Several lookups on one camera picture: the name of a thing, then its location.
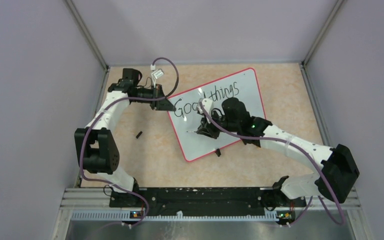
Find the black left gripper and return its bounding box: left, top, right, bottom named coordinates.
left=132, top=83, right=175, bottom=111

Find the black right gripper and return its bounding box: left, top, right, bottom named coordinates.
left=197, top=108, right=240, bottom=140

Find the black marker cap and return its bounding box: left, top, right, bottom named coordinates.
left=135, top=131, right=143, bottom=139

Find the pink framed whiteboard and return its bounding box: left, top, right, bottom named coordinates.
left=168, top=67, right=266, bottom=162

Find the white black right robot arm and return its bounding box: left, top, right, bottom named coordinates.
left=196, top=97, right=360, bottom=206

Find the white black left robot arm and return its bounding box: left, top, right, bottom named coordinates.
left=74, top=68, right=176, bottom=207

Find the black whiteboard clip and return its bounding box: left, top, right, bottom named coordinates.
left=214, top=148, right=221, bottom=157

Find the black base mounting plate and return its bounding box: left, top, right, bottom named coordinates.
left=109, top=187, right=307, bottom=217

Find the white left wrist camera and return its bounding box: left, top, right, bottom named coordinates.
left=150, top=64, right=165, bottom=87

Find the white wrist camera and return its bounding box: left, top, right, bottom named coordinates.
left=150, top=64, right=165, bottom=87
left=196, top=98, right=214, bottom=116

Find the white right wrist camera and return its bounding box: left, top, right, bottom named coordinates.
left=196, top=98, right=214, bottom=116

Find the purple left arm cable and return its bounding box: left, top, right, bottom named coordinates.
left=78, top=57, right=180, bottom=229

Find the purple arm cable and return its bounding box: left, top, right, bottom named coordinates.
left=198, top=100, right=347, bottom=228
left=78, top=57, right=180, bottom=229

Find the aluminium frame rail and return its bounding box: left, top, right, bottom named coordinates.
left=51, top=186, right=374, bottom=240

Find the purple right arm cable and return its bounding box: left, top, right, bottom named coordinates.
left=198, top=100, right=347, bottom=228

